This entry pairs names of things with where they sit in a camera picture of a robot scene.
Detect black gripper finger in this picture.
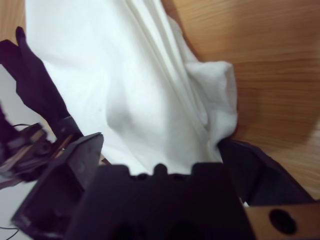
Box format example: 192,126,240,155
12,132,105,237
219,139,316,207

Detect black garment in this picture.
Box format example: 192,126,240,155
0,26,85,138

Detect white t-shirt with black logo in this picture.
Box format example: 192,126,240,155
23,0,238,176

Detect black clamp block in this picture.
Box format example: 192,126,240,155
0,122,63,182

